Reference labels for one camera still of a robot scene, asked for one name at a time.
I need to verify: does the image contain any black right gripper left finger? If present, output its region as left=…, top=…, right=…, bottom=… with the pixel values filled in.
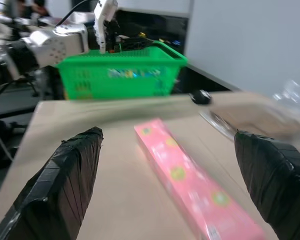
left=0, top=126, right=104, bottom=240

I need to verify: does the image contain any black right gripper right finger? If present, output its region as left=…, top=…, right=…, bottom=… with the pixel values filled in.
left=234, top=131, right=300, bottom=240

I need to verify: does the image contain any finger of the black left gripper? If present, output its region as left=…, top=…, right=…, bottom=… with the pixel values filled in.
left=121, top=36, right=155, bottom=52

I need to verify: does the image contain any black round cap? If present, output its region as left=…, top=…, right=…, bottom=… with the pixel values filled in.
left=189, top=89, right=213, bottom=105

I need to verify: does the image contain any clear plastic packaging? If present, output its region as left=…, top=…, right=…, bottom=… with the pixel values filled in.
left=198, top=79, right=300, bottom=140

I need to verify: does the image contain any green plastic basket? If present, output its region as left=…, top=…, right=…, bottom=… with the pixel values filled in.
left=55, top=41, right=189, bottom=101

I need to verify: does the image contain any person's bare hand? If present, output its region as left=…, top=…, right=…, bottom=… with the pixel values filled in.
left=209, top=92, right=300, bottom=139

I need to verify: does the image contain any long pink printed box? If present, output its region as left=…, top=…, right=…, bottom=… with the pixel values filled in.
left=133, top=118, right=266, bottom=240

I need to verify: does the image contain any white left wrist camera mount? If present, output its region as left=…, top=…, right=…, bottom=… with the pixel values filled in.
left=93, top=0, right=119, bottom=54

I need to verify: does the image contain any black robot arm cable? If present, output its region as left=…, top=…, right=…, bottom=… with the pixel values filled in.
left=55, top=0, right=96, bottom=27

